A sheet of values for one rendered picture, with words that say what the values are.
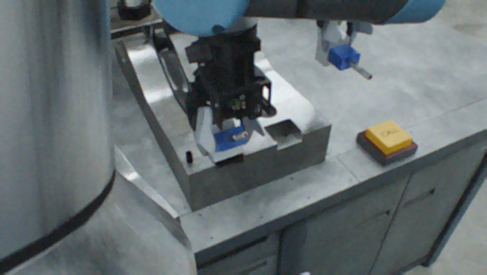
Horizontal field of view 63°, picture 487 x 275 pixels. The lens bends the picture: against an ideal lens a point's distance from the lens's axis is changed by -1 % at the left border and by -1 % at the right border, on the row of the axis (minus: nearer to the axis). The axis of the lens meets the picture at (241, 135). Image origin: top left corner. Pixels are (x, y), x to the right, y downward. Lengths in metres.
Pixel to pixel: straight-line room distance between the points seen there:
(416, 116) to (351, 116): 0.13
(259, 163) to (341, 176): 0.16
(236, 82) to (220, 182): 0.22
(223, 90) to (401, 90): 0.57
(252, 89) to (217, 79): 0.04
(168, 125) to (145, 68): 0.15
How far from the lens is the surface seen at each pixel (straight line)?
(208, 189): 0.65
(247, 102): 0.50
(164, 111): 0.73
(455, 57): 1.17
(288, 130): 0.71
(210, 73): 0.50
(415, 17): 0.34
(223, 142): 0.57
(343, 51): 0.79
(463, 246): 1.79
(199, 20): 0.31
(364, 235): 1.10
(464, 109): 0.98
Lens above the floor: 1.33
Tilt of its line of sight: 42 degrees down
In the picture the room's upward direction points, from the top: straight up
